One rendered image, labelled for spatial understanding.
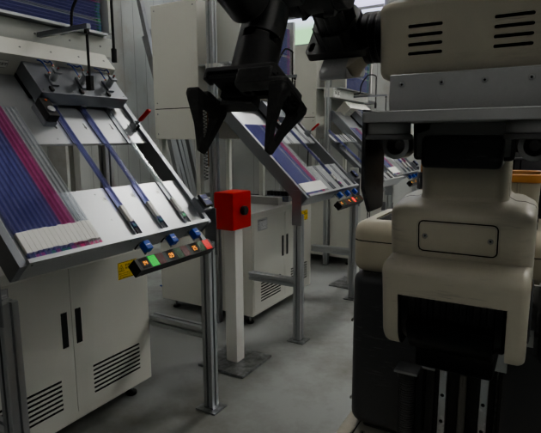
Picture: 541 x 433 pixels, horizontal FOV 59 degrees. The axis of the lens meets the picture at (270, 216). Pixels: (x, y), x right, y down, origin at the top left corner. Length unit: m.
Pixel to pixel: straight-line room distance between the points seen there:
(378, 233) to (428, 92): 0.43
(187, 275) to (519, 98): 2.31
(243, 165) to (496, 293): 7.25
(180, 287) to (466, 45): 2.34
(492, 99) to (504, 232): 0.20
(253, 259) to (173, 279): 0.58
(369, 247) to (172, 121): 1.83
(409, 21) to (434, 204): 0.29
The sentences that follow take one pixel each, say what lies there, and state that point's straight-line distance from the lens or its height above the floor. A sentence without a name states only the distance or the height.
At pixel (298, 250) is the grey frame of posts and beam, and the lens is 2.34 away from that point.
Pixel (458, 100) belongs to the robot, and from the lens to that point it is 0.79.
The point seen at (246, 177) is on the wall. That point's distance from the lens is 7.91.
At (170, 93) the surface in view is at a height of 1.25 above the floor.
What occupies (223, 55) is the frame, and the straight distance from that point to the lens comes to 2.72.
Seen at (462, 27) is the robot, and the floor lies 1.16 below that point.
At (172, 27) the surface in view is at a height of 1.59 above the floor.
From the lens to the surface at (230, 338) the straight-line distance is 2.23.
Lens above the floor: 1.00
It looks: 9 degrees down
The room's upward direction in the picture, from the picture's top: straight up
